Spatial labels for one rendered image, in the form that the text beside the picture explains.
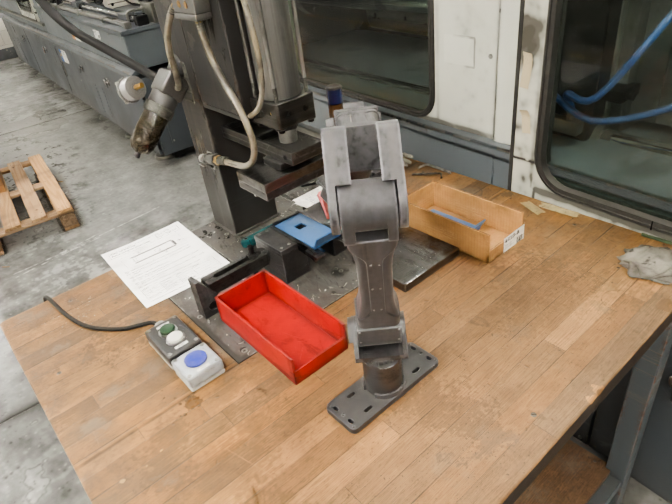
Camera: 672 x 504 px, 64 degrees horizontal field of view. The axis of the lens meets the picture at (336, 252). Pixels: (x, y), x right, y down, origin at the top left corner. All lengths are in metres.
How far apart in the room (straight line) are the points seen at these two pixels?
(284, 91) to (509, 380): 0.64
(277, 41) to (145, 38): 3.16
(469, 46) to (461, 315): 0.77
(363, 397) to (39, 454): 1.67
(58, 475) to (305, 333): 1.42
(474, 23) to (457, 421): 1.01
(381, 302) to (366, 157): 0.21
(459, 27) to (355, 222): 1.00
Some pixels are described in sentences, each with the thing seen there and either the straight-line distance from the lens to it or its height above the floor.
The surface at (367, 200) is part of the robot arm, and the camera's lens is 0.61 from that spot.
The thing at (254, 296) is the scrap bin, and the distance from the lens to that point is 1.12.
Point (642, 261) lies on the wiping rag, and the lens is 1.21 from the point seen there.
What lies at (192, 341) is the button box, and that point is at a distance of 1.04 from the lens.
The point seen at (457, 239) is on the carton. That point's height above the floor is 0.93.
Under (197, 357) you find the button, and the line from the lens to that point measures 0.99.
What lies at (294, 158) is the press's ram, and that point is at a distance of 1.04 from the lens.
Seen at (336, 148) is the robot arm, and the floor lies 1.34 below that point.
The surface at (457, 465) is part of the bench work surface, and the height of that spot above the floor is 0.90.
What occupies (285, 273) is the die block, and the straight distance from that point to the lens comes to 1.14.
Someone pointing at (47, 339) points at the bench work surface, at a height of 0.90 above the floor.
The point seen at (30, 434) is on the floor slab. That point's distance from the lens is 2.47.
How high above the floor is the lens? 1.58
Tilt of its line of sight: 34 degrees down
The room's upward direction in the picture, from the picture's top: 8 degrees counter-clockwise
